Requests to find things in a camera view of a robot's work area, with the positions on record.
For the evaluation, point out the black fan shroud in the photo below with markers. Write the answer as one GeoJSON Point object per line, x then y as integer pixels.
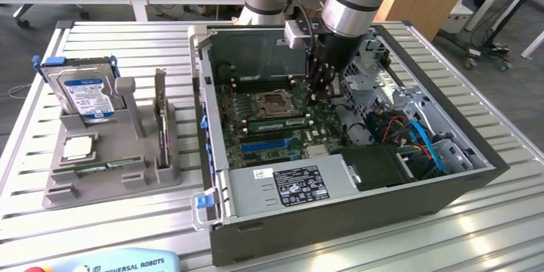
{"type": "Point", "coordinates": [376, 168]}

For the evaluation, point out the CPU socket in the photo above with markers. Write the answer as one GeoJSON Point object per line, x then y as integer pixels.
{"type": "Point", "coordinates": [273, 104]}

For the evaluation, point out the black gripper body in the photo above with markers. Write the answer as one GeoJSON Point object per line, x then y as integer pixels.
{"type": "Point", "coordinates": [337, 49]}

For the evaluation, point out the silver drive bay cage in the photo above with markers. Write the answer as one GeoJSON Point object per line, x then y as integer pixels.
{"type": "Point", "coordinates": [373, 84]}

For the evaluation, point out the grey parts rack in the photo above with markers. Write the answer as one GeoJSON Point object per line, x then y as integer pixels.
{"type": "Point", "coordinates": [127, 170]}

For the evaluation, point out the silver CPU chip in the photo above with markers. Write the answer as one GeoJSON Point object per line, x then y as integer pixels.
{"type": "Point", "coordinates": [80, 148]}

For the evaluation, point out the graphics card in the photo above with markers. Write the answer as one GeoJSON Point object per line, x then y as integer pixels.
{"type": "Point", "coordinates": [161, 116]}

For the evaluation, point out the blue expansion slot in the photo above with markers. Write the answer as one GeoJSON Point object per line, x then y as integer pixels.
{"type": "Point", "coordinates": [265, 145]}

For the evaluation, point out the Universal Robots teach pendant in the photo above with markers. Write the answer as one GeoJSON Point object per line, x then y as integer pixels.
{"type": "Point", "coordinates": [111, 262]}

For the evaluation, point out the green motherboard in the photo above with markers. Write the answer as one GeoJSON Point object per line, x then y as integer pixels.
{"type": "Point", "coordinates": [280, 143]}

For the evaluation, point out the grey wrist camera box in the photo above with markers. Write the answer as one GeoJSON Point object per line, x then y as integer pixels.
{"type": "Point", "coordinates": [295, 33]}

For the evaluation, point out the silver chipset heatsink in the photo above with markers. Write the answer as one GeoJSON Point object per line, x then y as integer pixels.
{"type": "Point", "coordinates": [317, 151]}

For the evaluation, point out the blue case latch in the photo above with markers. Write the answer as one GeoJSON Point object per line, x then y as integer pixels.
{"type": "Point", "coordinates": [203, 201]}

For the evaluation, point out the black open PC case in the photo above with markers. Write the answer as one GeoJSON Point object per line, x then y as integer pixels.
{"type": "Point", "coordinates": [348, 221]}

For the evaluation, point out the hard disk with blue bracket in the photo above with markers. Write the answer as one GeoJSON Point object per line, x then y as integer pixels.
{"type": "Point", "coordinates": [83, 90]}

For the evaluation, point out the grey power supply unit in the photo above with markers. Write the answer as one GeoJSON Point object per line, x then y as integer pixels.
{"type": "Point", "coordinates": [293, 186]}

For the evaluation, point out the green RAM stick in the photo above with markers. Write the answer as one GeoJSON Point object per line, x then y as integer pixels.
{"type": "Point", "coordinates": [97, 166]}
{"type": "Point", "coordinates": [276, 124]}

